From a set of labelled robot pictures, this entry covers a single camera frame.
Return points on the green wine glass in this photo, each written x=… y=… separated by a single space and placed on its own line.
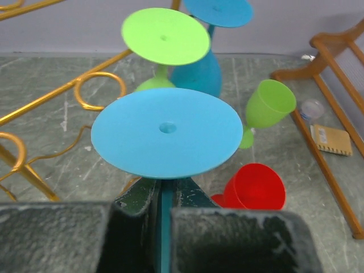
x=269 y=104
x=165 y=37

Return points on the light blue wine glass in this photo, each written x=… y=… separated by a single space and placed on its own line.
x=166 y=134

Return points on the dark blue wine glass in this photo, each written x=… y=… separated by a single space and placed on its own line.
x=205 y=75

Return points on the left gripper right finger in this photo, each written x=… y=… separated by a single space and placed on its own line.
x=208 y=238

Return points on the red wine glass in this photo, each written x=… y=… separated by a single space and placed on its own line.
x=254 y=186

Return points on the gold wire glass rack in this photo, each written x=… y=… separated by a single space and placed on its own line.
x=44 y=51

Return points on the orange wooden tiered rack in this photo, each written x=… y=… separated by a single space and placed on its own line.
x=329 y=45

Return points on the brown spiral notebook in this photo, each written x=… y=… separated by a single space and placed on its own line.
x=331 y=140

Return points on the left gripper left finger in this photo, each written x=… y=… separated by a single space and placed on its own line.
x=79 y=236

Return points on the clear plastic cap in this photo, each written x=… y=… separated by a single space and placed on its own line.
x=311 y=110

